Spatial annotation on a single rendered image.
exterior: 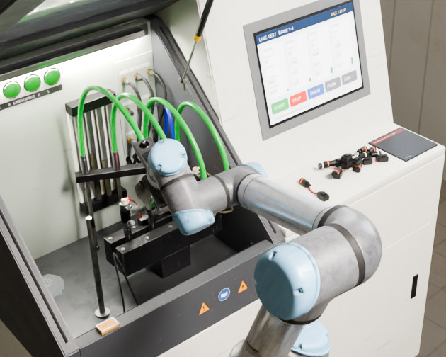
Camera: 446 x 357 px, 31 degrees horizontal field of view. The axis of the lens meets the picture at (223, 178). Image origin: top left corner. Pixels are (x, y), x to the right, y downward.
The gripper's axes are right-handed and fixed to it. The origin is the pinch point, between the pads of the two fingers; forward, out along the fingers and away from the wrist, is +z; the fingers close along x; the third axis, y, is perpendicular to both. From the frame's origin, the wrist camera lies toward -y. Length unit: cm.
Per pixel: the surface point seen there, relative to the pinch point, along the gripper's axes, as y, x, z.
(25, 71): -44.8, -13.8, 11.7
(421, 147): 18, 89, 48
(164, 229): 6.0, 1.8, 32.4
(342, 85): -11, 75, 44
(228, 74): -23.8, 37.1, 21.9
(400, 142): 13, 86, 51
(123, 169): -15.1, -0.2, 34.6
